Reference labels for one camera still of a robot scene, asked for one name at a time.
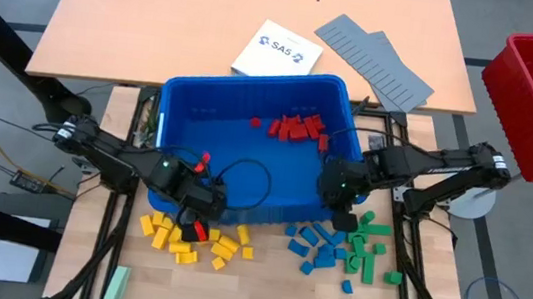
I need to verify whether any plain grey bin divider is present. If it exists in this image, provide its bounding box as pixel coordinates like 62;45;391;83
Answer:
359;28;435;111

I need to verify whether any grey flat sheet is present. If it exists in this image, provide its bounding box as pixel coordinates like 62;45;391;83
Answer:
366;134;386;152

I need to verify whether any white SA5 paper sheet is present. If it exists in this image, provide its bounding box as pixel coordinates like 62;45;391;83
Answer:
230;14;327;85

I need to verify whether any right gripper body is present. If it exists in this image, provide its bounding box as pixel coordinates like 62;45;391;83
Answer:
324;194;363;216

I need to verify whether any green foam long block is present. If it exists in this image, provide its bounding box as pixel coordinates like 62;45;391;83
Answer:
360;251;377;286
364;222;394;238

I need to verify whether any small red foam block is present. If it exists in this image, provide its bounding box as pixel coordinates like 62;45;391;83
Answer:
301;116;322;141

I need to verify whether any grey floor stand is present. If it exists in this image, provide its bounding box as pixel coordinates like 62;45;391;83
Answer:
0;188;64;299

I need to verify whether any slotted grey bin divider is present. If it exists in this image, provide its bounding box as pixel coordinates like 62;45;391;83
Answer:
306;9;444;117

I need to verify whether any grey metal pole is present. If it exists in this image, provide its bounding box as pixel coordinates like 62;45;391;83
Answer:
474;171;521;203

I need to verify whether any yellow foam rectangular block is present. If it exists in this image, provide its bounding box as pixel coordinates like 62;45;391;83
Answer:
167;225;184;245

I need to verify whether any large blue plastic bin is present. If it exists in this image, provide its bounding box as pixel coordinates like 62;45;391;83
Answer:
143;54;381;241

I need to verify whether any wooden desk top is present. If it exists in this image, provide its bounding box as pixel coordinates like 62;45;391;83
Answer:
24;0;490;127

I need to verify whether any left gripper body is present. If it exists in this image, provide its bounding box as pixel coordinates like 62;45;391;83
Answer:
158;157;233;217

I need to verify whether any red clip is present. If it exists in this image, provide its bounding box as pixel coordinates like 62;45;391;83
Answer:
191;220;211;242

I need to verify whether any blue foam arch block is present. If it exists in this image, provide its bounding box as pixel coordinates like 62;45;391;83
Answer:
285;238;311;260

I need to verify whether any white round floor base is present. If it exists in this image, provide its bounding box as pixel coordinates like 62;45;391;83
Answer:
447;183;499;223

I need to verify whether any small black electronics box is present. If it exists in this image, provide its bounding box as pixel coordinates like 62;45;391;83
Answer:
8;169;49;195

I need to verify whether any pale green object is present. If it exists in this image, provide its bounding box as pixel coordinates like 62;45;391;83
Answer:
101;263;133;299

